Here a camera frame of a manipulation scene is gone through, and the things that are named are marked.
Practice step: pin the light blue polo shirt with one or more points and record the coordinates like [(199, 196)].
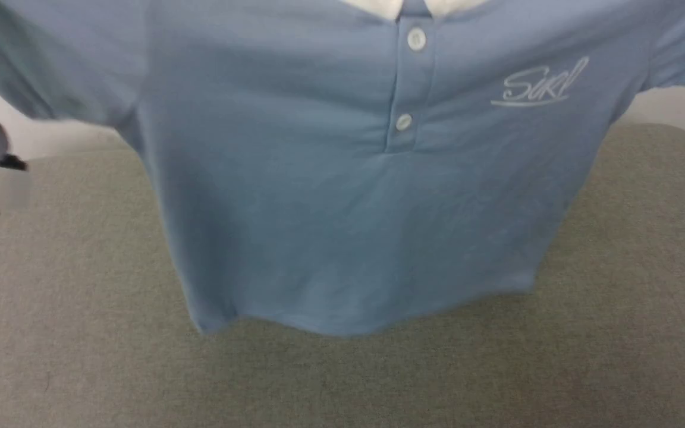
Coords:
[(330, 196)]

